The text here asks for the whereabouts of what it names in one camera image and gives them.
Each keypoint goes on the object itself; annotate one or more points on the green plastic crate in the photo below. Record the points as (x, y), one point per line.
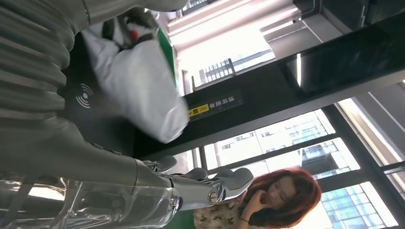
(167, 53)

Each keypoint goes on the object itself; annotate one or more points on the black inbound scanning machine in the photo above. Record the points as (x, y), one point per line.
(253, 104)

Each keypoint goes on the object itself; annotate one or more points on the black window frame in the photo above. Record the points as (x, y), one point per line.
(368, 172)

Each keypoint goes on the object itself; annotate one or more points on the person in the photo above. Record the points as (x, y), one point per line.
(284, 196)

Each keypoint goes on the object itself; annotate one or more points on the green conveyor belt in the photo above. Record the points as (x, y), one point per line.
(182, 221)

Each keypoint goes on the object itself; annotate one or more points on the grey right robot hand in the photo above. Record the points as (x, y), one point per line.
(79, 164)

